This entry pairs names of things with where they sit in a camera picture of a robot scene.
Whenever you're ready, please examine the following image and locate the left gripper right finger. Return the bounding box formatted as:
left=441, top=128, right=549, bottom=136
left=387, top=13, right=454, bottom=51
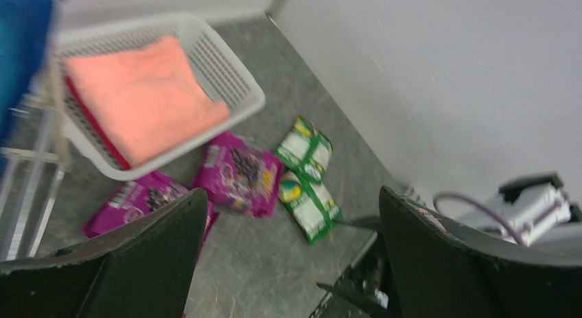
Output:
left=379, top=186, right=581, bottom=317

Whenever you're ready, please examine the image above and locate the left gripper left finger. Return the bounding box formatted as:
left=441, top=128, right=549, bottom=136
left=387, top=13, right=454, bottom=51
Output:
left=1, top=190, right=208, bottom=317

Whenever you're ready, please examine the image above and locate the purple candy bag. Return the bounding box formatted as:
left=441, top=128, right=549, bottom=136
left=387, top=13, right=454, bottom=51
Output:
left=191, top=131, right=284, bottom=218
left=82, top=171, right=219, bottom=244

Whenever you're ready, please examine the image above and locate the green candy bag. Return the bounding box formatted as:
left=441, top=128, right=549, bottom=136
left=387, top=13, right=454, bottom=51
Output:
left=274, top=115, right=333, bottom=184
left=279, top=171, right=343, bottom=245

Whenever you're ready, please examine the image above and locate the blue candy bag with fruits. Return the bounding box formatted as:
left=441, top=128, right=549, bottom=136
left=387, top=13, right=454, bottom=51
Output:
left=1, top=0, right=56, bottom=145

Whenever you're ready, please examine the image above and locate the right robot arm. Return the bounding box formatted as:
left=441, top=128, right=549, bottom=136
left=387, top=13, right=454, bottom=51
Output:
left=457, top=172, right=581, bottom=247

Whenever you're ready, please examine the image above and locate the cream metal shelf rack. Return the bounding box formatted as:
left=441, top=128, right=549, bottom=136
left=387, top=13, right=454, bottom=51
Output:
left=1, top=69, right=71, bottom=261

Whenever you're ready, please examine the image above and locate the pink folded cloth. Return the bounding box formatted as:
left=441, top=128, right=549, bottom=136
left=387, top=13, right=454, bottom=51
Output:
left=64, top=35, right=230, bottom=169

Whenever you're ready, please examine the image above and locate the white plastic basket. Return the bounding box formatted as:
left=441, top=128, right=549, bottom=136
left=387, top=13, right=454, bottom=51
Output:
left=51, top=12, right=266, bottom=181

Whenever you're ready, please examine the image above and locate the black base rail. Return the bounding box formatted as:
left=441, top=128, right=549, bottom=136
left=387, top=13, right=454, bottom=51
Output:
left=310, top=216, right=403, bottom=317

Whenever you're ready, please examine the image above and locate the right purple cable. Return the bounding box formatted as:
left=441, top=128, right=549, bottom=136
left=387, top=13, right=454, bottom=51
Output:
left=432, top=192, right=526, bottom=247

